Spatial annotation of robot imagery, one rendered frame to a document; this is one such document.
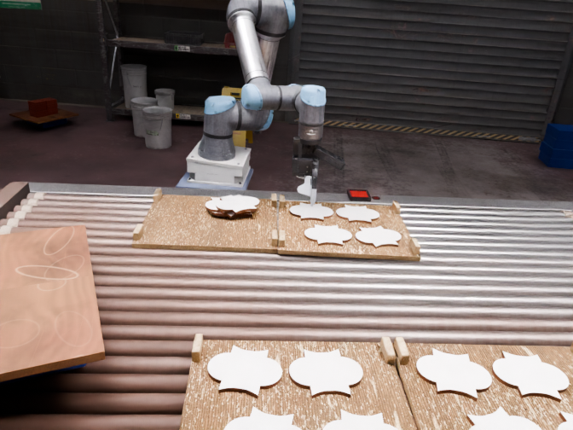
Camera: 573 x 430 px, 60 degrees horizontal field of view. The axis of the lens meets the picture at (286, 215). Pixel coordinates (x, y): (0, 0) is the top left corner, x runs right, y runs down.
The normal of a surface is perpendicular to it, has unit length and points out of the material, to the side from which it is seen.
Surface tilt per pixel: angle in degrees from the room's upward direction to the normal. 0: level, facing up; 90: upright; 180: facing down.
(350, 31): 86
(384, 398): 0
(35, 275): 0
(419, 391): 0
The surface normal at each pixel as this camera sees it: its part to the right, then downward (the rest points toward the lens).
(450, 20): -0.16, 0.19
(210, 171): -0.08, 0.43
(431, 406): 0.06, -0.90
